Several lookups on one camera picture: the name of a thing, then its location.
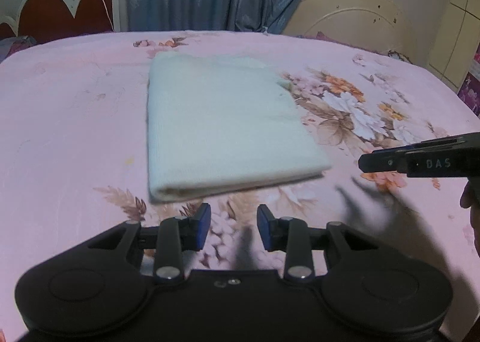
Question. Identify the pink floral bed sheet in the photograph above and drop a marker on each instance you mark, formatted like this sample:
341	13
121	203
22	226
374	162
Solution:
73	155

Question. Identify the red heart-shaped headboard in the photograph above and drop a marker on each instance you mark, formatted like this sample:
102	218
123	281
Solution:
50	20

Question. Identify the pale green knit sweater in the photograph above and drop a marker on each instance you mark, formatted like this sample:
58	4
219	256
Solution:
221	124

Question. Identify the person right hand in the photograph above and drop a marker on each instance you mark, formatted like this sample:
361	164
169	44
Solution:
469	200

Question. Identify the pile of clothes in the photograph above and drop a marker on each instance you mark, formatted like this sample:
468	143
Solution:
11	45

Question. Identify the cream arched headboard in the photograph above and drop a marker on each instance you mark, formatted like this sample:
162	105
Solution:
378	25

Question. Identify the magenta pillow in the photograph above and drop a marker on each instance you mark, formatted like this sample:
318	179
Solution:
322	37

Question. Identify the magenta wall poster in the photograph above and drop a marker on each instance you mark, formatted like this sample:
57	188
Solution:
469	93
475	68

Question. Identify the upper magenta wall poster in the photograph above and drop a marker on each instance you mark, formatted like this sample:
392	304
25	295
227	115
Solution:
475	68

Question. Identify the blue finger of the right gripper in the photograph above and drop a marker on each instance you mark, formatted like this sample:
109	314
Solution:
440	145
383	161

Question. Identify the lower magenta wall poster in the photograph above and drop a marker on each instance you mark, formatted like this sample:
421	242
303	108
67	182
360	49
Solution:
469	93

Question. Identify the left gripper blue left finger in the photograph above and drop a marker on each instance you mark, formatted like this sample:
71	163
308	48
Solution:
175	236

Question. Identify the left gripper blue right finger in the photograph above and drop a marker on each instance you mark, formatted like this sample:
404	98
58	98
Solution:
291	236

